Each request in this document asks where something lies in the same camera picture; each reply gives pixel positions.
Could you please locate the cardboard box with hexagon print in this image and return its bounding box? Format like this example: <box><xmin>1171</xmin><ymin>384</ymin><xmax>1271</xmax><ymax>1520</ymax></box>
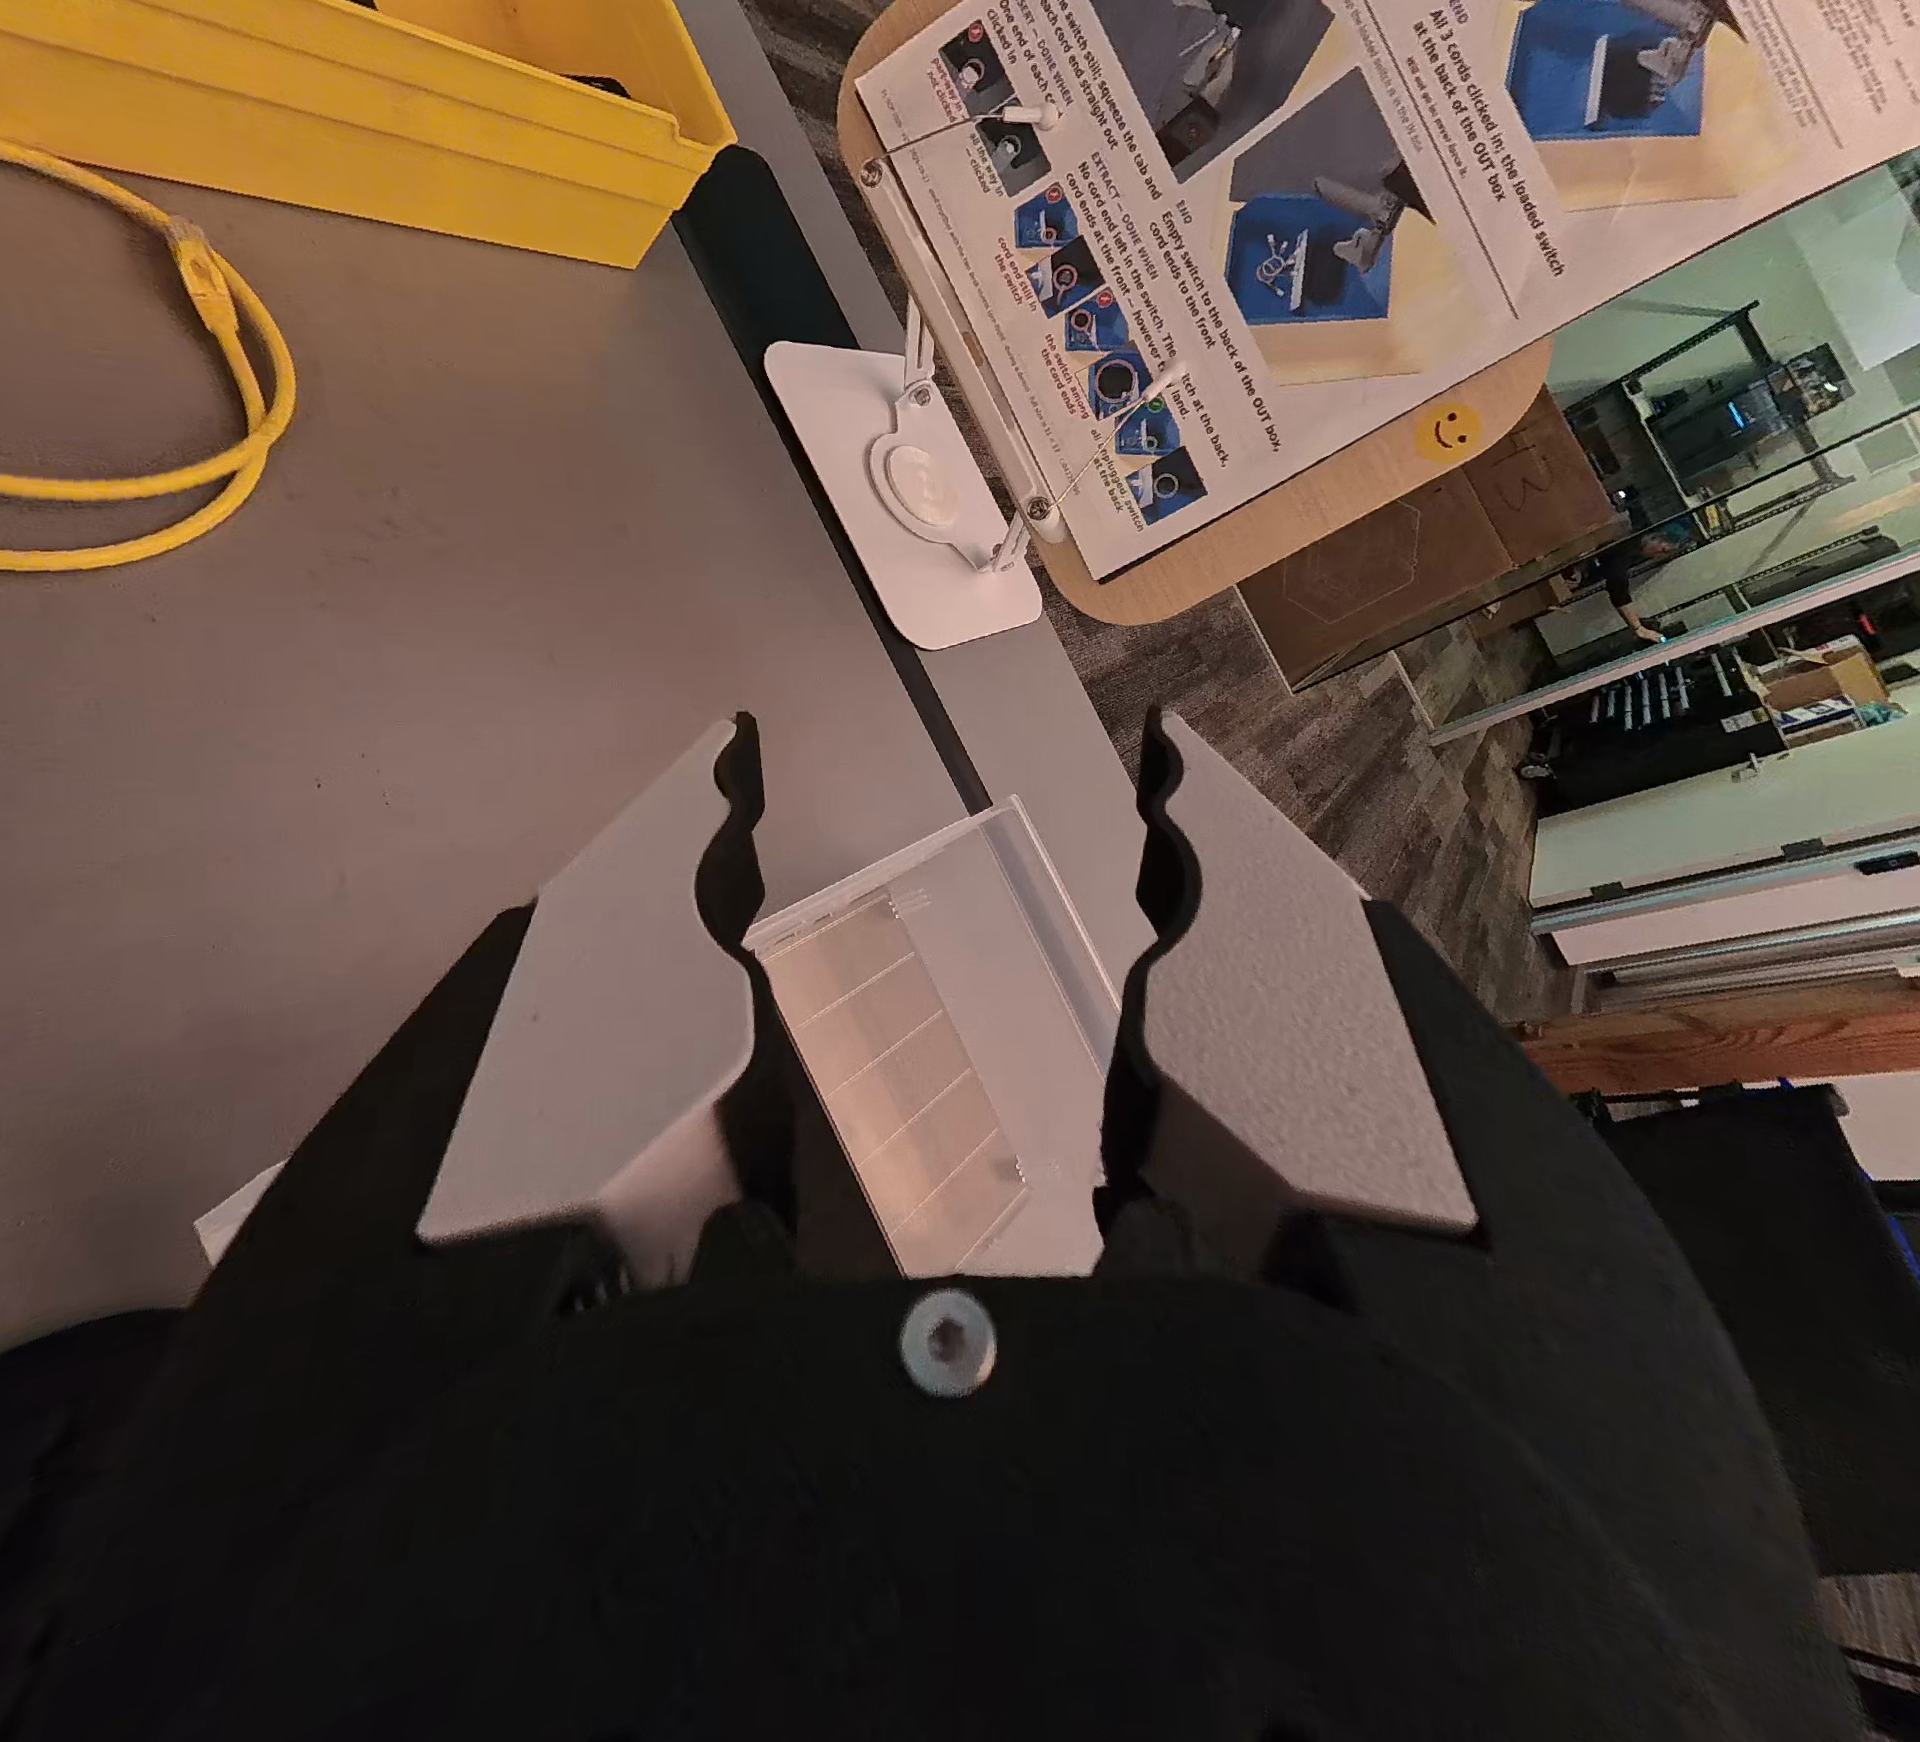
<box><xmin>1240</xmin><ymin>484</ymin><xmax>1488</xmax><ymax>696</ymax></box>

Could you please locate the clear plastic box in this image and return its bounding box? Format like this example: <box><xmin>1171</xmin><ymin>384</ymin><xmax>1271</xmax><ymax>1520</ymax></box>
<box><xmin>743</xmin><ymin>794</ymin><xmax>1128</xmax><ymax>1280</ymax></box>

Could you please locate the yellow plastic bin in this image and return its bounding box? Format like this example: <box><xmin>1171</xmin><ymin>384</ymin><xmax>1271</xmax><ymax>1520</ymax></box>
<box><xmin>0</xmin><ymin>0</ymin><xmax>738</xmax><ymax>271</ymax></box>

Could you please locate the plain brown cardboard box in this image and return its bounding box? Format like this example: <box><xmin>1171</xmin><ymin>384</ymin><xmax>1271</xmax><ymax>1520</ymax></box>
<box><xmin>1462</xmin><ymin>398</ymin><xmax>1627</xmax><ymax>562</ymax></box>

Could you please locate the yellow ethernet cable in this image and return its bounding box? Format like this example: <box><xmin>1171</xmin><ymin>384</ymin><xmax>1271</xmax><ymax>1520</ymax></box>
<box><xmin>0</xmin><ymin>142</ymin><xmax>298</xmax><ymax>573</ymax></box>

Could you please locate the printed instruction sheet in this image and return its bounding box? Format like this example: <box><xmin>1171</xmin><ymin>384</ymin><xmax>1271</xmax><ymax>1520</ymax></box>
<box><xmin>857</xmin><ymin>0</ymin><xmax>1920</xmax><ymax>581</ymax></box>

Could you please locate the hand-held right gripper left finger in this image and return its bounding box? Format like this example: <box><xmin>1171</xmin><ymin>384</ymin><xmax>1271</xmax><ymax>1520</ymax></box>
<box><xmin>414</xmin><ymin>711</ymin><xmax>794</xmax><ymax>1293</ymax></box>

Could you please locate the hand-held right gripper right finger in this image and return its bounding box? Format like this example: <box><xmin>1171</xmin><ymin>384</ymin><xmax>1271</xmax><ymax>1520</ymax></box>
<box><xmin>1097</xmin><ymin>707</ymin><xmax>1490</xmax><ymax>1247</ymax></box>

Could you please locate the white display stand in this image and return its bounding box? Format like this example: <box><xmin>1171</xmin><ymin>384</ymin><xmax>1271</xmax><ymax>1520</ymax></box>
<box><xmin>766</xmin><ymin>340</ymin><xmax>1043</xmax><ymax>652</ymax></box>

